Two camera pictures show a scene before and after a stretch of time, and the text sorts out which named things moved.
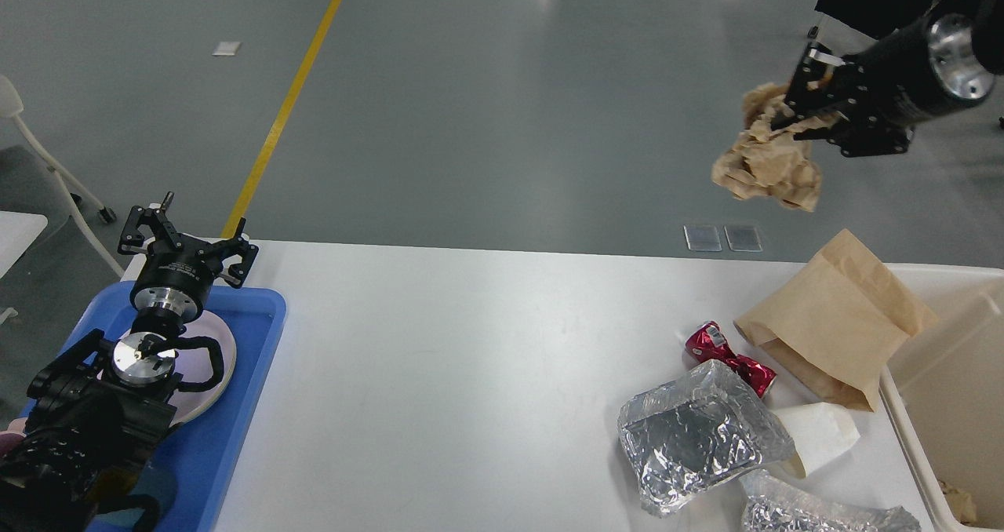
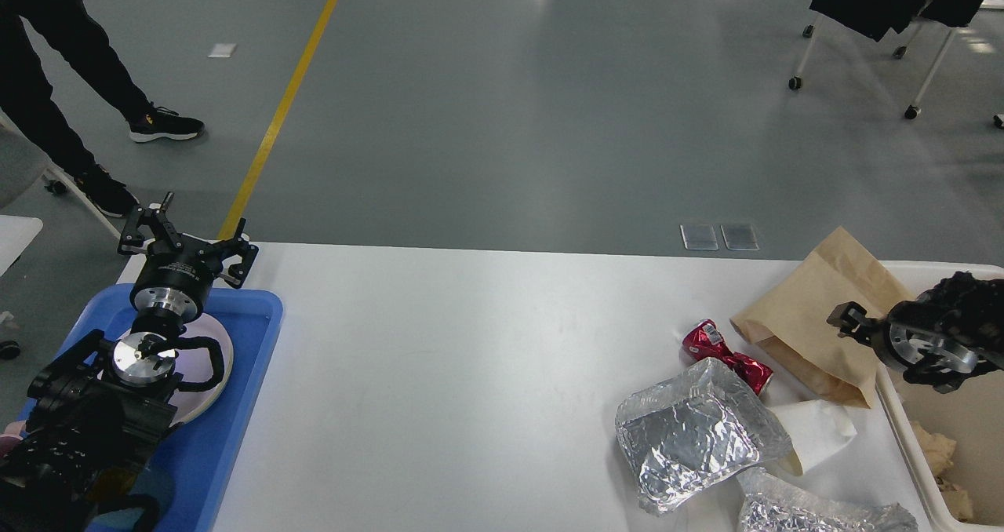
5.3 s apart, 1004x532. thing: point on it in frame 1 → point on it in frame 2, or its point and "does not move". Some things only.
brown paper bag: (840, 318) does not move
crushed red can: (707, 342) does not move
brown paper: (765, 158) → (940, 450)
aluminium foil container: (692, 438) does not move
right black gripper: (931, 65) → (914, 333)
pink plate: (198, 365) does not move
